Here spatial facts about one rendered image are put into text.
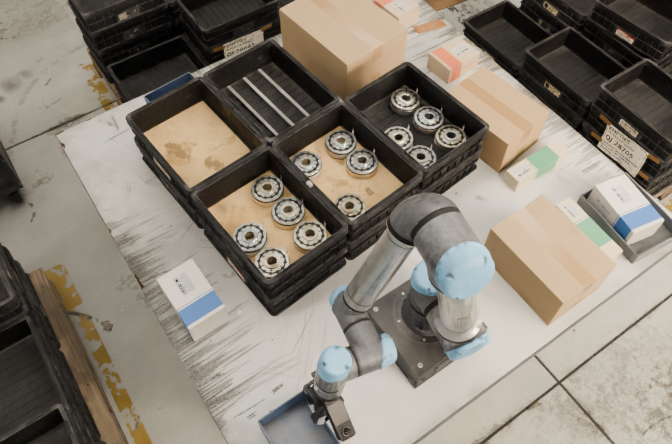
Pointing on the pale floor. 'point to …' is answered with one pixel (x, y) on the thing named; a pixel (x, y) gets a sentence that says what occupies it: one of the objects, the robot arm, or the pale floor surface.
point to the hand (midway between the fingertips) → (324, 421)
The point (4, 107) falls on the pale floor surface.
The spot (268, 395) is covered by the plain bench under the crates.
